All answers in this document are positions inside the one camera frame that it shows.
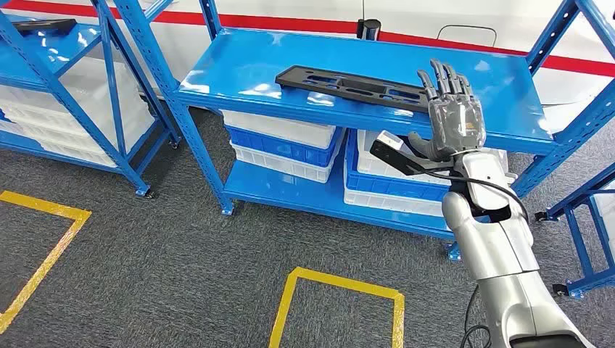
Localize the black plastic panel part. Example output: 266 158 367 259
274 65 434 115
12 18 78 37

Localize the blue metal shelf rack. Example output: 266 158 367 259
0 0 183 199
112 0 615 262
535 163 615 299

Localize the blue plastic crate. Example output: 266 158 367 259
344 129 450 203
224 125 344 168

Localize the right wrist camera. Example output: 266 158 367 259
368 129 455 178

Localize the black cylindrical post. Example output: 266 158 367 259
356 18 382 42

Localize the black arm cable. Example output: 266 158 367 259
418 169 530 348

